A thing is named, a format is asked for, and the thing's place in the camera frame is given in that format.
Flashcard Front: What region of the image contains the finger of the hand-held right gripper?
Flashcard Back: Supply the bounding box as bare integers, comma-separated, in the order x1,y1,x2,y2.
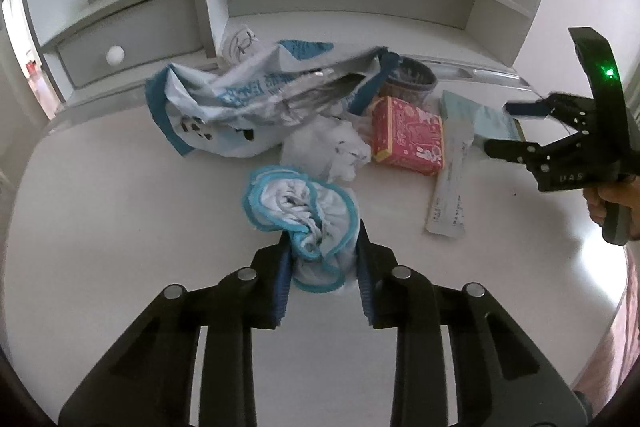
504,92,597,135
483,129,596,172

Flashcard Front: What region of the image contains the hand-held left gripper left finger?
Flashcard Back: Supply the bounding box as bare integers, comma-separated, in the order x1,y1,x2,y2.
57,231,294,427

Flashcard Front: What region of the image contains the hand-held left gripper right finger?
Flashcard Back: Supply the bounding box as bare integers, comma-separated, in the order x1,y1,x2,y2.
355,219,589,427

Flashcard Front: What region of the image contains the light blue packet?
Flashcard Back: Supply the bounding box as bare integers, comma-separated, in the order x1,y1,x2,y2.
440,89,526,152

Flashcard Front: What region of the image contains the white cloth with blue trim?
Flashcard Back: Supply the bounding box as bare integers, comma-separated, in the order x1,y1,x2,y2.
243,165,361,294

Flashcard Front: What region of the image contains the person's right hand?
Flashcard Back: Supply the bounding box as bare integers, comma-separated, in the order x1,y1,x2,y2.
582,174,640,240

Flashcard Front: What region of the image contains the silver metal strip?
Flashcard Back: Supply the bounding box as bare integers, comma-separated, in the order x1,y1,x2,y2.
400,57,532,88

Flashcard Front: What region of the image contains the long white paper wrapper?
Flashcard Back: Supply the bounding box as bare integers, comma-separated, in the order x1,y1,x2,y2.
425,127,473,238

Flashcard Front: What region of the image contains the orange and pink box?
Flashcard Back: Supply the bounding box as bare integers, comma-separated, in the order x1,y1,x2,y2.
371,96,446,175

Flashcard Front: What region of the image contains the dark patterned paper cup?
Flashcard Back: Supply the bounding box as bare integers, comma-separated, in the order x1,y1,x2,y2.
382,57,438,108

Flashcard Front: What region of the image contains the crumpled white plastic bag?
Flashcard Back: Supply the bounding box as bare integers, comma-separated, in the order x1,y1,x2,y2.
280,114,373,184

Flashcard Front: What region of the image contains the large blue and white bag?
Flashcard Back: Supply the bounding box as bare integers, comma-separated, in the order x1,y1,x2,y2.
145,39,401,158

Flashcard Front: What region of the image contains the white paper with round logo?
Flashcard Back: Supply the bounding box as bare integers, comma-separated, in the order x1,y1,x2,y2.
220,23,263,68

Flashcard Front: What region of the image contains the grey drawer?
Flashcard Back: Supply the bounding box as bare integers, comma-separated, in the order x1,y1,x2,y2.
57,0,201,88

